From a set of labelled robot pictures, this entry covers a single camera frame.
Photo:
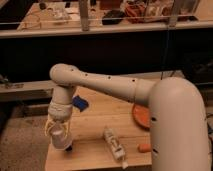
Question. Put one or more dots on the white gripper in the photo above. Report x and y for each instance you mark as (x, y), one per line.
(61, 113)

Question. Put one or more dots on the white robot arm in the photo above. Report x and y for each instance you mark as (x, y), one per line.
(178, 133)

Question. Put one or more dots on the blue cloth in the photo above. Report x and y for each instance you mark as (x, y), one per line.
(80, 103)

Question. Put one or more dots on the white tube bottle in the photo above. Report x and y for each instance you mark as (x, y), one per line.
(115, 146)

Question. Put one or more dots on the orange plate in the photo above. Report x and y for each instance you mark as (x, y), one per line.
(141, 116)

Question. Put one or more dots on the small orange object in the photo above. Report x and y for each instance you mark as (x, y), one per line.
(144, 148)

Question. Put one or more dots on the black bag on shelf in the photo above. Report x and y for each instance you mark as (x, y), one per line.
(113, 17)

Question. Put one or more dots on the metal shelf post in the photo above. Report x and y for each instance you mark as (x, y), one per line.
(83, 9)

